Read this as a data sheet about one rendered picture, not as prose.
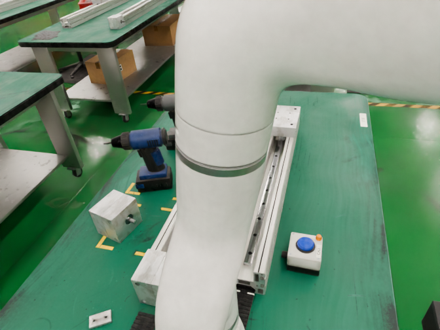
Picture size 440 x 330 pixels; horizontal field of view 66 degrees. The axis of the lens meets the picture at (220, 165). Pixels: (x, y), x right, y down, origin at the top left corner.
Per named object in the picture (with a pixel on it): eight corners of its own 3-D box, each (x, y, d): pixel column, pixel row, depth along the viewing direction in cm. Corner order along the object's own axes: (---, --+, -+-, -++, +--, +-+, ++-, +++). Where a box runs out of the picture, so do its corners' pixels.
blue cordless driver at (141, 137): (175, 188, 115) (164, 134, 101) (117, 196, 114) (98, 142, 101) (176, 175, 121) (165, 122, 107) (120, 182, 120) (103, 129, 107)
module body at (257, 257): (264, 294, 81) (264, 274, 76) (224, 286, 83) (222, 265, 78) (299, 125, 141) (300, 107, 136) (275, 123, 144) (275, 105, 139)
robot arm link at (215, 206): (243, 242, 23) (214, 393, 42) (274, 124, 35) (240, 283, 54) (122, 211, 24) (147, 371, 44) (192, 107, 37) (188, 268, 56)
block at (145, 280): (187, 314, 78) (181, 291, 73) (139, 302, 82) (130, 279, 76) (200, 281, 85) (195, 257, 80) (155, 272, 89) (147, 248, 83)
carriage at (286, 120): (294, 144, 120) (296, 128, 116) (264, 141, 123) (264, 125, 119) (299, 122, 132) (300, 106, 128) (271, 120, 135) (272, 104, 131)
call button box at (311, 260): (318, 276, 84) (321, 260, 80) (279, 269, 86) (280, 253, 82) (320, 251, 90) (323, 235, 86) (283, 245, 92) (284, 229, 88)
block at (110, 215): (126, 246, 96) (117, 223, 90) (98, 233, 101) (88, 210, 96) (148, 223, 103) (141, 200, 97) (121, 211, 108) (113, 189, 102)
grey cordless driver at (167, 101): (198, 148, 133) (191, 98, 120) (148, 152, 134) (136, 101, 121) (200, 138, 139) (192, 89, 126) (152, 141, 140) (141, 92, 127)
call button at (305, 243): (313, 255, 82) (313, 249, 81) (296, 252, 83) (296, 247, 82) (313, 242, 85) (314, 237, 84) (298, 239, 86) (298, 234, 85)
